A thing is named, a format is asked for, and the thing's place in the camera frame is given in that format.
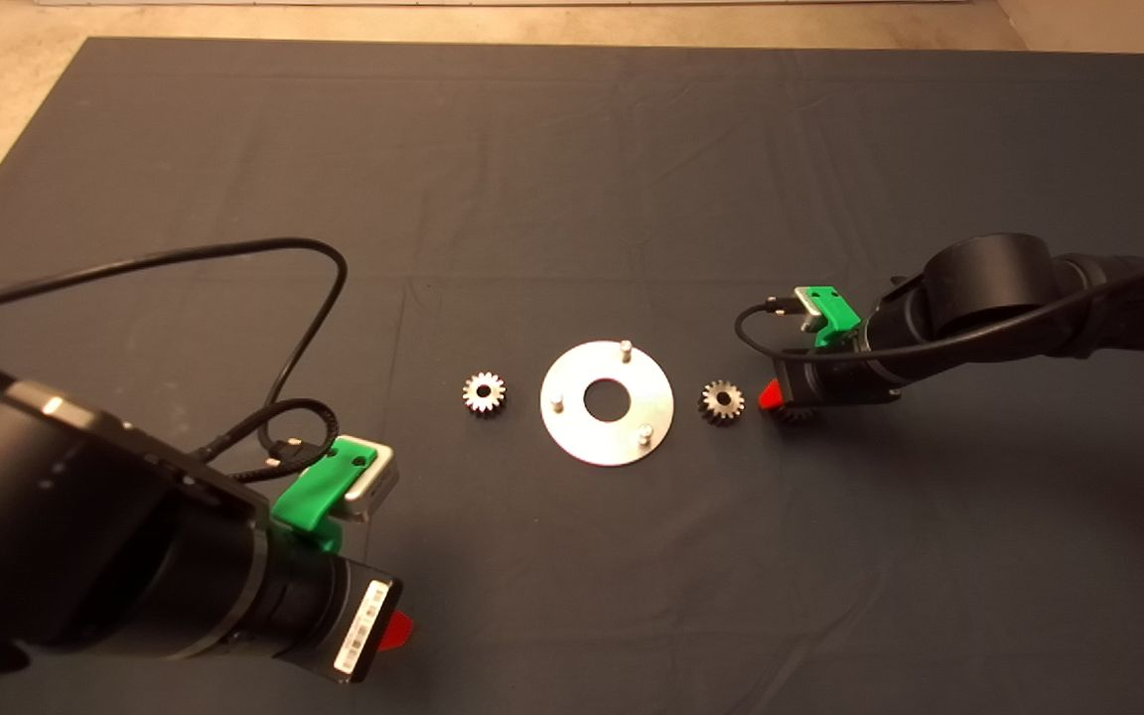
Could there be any black camera cable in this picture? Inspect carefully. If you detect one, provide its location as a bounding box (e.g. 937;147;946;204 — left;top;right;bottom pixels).
734;256;1144;476
0;236;350;468

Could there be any dark grey table cloth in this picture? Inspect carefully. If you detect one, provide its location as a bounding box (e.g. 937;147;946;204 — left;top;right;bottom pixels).
0;37;1144;715

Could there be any round metal carrier plate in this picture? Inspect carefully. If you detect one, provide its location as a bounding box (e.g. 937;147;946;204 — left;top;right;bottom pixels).
540;339;676;468

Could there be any green right camera mount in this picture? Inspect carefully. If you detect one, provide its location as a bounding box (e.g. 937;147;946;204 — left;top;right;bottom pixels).
810;286;863;349

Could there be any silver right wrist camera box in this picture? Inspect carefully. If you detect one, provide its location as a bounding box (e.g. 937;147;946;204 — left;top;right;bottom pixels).
794;286;831;333

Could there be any black right camera cable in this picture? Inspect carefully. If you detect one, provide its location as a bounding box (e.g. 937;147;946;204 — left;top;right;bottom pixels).
734;256;1144;476

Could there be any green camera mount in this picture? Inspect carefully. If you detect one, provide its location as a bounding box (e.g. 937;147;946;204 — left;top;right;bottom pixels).
810;286;863;349
271;444;379;554

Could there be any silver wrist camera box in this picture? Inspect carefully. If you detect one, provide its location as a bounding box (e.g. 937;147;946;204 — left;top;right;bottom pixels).
794;286;831;333
334;437;400;524

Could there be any black left camera cable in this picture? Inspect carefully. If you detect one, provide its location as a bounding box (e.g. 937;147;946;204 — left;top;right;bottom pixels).
0;236;350;468

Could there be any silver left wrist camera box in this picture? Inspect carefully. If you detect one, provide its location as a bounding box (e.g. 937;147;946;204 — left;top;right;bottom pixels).
334;437;400;524

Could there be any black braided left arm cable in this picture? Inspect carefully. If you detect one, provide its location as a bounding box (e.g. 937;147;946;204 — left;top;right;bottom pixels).
197;397;340;488

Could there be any green left camera mount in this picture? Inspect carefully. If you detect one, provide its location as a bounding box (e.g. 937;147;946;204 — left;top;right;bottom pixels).
271;444;379;554

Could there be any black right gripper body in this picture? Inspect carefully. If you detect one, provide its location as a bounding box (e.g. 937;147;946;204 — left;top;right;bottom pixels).
774;348;903;406

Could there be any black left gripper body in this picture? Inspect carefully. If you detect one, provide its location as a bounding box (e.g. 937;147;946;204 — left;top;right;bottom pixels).
319;556;404;686

